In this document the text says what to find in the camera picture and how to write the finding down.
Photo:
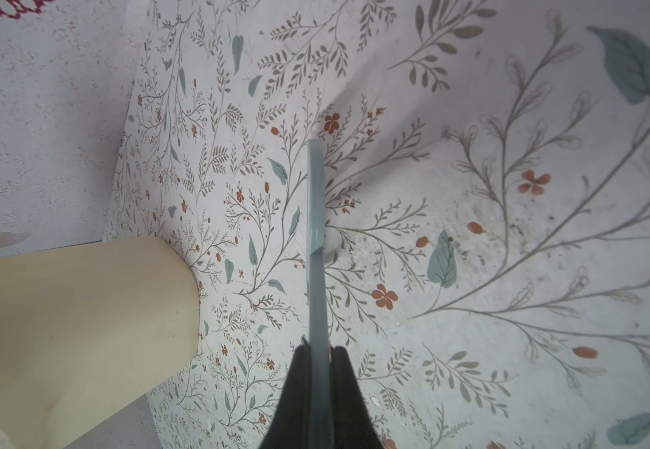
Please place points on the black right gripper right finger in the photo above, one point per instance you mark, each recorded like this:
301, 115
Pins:
353, 428

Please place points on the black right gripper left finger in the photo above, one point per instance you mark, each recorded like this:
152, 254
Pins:
289, 428

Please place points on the white bristle hand brush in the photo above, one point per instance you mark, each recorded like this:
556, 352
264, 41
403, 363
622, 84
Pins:
321, 427

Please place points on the cream trash bin with liner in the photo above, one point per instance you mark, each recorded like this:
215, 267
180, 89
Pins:
86, 330

